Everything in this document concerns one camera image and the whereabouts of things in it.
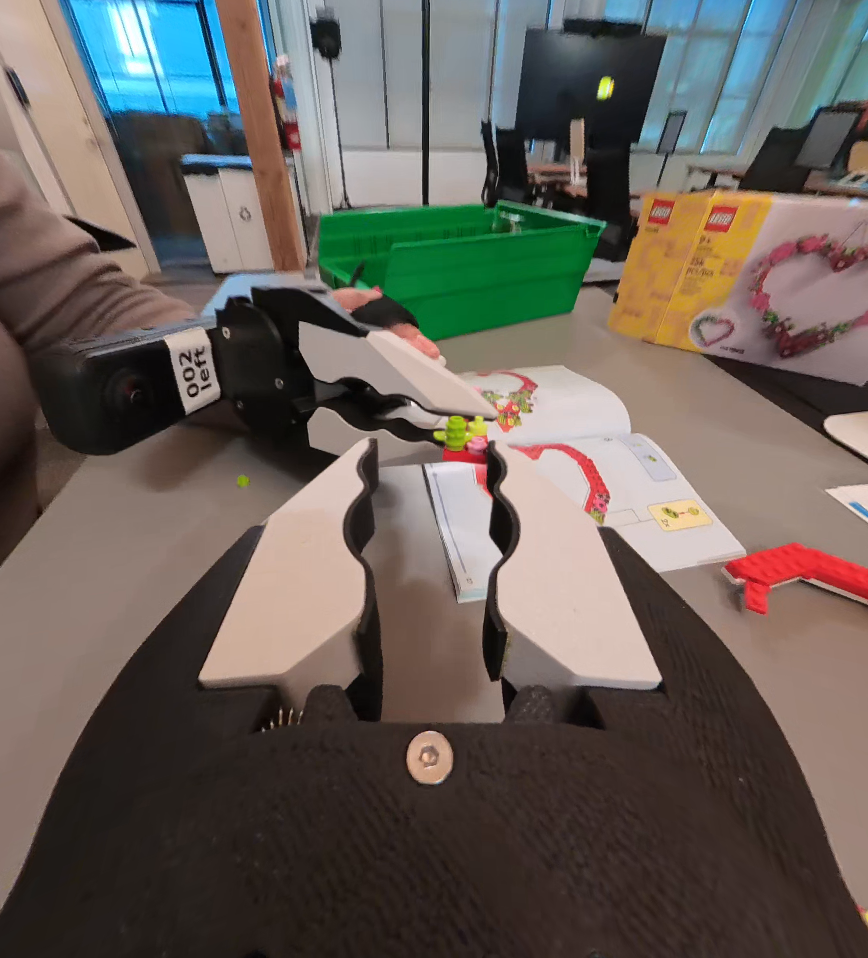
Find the person's left forearm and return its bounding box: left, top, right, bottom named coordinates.
left=0, top=140, right=201, bottom=622

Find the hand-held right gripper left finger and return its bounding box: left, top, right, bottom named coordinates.
left=198, top=438, right=384, bottom=699

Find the black office chair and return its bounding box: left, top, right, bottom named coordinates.
left=481, top=122, right=534, bottom=208

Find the pale door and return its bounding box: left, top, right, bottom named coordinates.
left=0, top=0, right=162, bottom=279

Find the red lego strip with flowers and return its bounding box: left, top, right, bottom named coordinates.
left=432, top=414, right=496, bottom=469

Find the wooden post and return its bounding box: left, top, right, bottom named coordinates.
left=213, top=0, right=309, bottom=272

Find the person's left hand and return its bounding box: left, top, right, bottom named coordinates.
left=331, top=286, right=444, bottom=361

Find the small desk monitor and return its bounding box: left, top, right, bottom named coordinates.
left=792, top=105, right=866, bottom=171

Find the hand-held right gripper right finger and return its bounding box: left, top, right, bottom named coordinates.
left=482, top=442, right=664, bottom=693

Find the white cabinet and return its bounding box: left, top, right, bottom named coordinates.
left=181, top=153, right=279, bottom=275

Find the red fire extinguisher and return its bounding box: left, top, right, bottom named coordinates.
left=269, top=54, right=303, bottom=152

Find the yellow and white lego box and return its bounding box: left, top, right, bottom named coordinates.
left=607, top=189, right=868, bottom=387

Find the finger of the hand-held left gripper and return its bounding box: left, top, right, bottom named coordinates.
left=306, top=404, right=444, bottom=459
left=296, top=322, right=500, bottom=420

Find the lego instruction booklet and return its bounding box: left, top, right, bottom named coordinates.
left=422, top=364, right=748, bottom=604

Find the red lego half heart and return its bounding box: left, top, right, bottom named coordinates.
left=722, top=542, right=868, bottom=642

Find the green plastic crate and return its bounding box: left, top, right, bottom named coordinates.
left=317, top=200, right=607, bottom=342

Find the large black monitor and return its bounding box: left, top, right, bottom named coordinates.
left=515, top=24, right=668, bottom=149

